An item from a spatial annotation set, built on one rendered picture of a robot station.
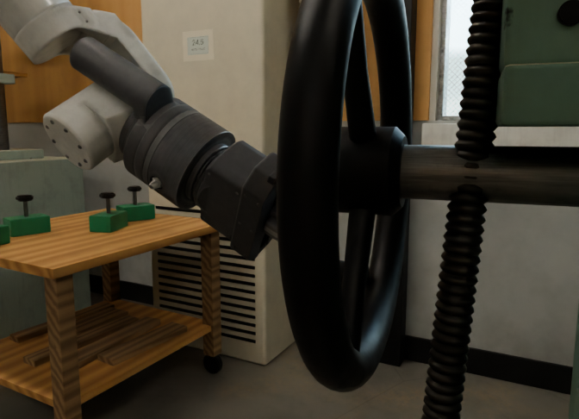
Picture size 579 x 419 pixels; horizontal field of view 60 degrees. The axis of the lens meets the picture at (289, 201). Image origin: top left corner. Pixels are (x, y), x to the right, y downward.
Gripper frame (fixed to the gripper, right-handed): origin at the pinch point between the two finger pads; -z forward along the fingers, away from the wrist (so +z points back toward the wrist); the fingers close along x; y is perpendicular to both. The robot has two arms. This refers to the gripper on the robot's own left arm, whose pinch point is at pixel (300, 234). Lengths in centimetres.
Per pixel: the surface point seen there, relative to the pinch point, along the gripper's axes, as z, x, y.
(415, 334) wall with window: -30, -121, 82
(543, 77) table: -9.1, 24.6, -2.6
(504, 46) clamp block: -6.7, 24.0, -0.4
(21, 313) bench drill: 101, -167, 13
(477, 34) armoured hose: -4.9, 22.2, 3.4
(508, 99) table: -8.4, 23.3, -3.5
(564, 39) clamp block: -9.0, 25.4, 0.3
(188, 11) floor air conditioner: 94, -61, 97
